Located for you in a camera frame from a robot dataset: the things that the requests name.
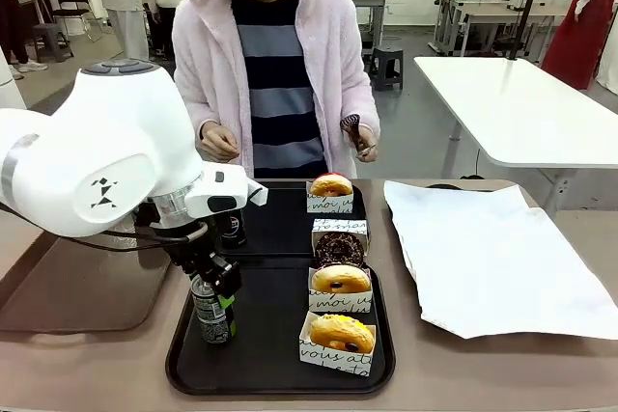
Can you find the chocolate sprinkle donut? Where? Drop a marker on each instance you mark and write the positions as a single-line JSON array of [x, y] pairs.
[[338, 226]]

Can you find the black green soda can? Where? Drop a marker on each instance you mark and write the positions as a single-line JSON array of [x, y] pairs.
[[215, 325]]

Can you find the dark metal tongs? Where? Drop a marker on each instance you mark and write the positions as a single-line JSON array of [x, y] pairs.
[[351, 122]]

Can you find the person's right hand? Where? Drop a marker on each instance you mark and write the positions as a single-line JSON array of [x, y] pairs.
[[219, 142]]

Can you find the plain glazed donut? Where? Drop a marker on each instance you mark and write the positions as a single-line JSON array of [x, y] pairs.
[[357, 279]]

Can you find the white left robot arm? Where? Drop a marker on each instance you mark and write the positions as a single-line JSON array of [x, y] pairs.
[[96, 142]]

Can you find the bystander in white clothes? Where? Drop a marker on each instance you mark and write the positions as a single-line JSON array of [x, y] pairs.
[[128, 31]]

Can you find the person's left hand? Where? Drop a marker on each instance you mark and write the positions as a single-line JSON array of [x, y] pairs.
[[369, 144]]

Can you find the black camera pole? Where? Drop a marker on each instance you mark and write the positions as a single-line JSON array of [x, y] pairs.
[[528, 7]]

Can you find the person's right forearm pink sleeve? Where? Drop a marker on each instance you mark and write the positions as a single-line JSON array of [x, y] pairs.
[[190, 113]]

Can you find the brown plastic tray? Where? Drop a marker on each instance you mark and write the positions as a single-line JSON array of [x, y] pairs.
[[72, 286]]

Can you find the black Pepsi can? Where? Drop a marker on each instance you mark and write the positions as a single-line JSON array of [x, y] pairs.
[[234, 233]]

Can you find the person's left forearm pink sleeve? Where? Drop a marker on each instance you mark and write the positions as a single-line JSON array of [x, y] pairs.
[[371, 113]]

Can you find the white background work table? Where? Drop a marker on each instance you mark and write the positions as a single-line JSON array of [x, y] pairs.
[[507, 11]]

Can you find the person in pink jacket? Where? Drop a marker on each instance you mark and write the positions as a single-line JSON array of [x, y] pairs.
[[207, 69]]

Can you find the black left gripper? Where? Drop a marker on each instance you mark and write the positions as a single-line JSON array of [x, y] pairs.
[[188, 248]]

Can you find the white paper sheet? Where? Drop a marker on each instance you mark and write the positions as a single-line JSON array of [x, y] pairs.
[[483, 248]]

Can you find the grey plastic stool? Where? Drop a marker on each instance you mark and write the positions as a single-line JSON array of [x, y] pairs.
[[50, 33], [386, 51]]

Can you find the navy grey striped sweater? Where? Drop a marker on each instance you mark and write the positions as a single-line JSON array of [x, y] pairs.
[[280, 93]]

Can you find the black square tray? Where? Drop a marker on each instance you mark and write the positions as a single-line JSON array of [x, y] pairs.
[[270, 344], [280, 228]]

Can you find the bystander in black clothes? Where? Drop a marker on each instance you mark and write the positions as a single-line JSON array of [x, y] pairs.
[[9, 21]]

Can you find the mannequin with red apron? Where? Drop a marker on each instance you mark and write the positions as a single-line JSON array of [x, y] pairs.
[[579, 31]]

